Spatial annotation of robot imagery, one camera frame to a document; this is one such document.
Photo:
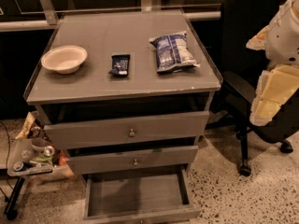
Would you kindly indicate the black office chair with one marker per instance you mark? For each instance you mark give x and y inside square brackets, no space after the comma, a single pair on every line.
[240,68]

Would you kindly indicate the clear plastic bin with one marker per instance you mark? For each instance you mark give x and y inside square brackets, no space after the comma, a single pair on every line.
[28,160]

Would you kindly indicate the tan snack bag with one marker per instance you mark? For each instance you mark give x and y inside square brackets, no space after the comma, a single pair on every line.
[26,127]

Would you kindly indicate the metal railing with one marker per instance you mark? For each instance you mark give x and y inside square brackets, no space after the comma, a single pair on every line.
[26,15]

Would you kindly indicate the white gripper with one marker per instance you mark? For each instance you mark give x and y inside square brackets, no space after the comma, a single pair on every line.
[284,39]

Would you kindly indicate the dark blue snack bar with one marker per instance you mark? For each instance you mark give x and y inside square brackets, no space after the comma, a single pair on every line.
[120,65]

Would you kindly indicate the white paper bowl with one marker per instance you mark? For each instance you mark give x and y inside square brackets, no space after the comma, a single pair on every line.
[64,59]

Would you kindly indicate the grey drawer cabinet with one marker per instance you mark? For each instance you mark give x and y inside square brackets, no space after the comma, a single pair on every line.
[92,93]

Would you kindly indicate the black folding stand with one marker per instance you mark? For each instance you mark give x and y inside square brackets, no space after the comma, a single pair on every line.
[10,210]

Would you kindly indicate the grey top drawer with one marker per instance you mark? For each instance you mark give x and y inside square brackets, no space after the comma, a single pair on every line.
[127,130]

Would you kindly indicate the grey middle drawer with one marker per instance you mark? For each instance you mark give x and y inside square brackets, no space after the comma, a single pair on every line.
[132,160]

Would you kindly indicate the blue white chip bag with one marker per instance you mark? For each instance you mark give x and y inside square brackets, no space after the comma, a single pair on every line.
[172,53]

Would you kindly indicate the grey drawer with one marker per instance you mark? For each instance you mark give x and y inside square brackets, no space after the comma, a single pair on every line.
[127,130]
[142,196]
[132,160]

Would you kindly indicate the grey bottom drawer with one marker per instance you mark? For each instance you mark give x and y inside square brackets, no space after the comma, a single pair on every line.
[142,196]

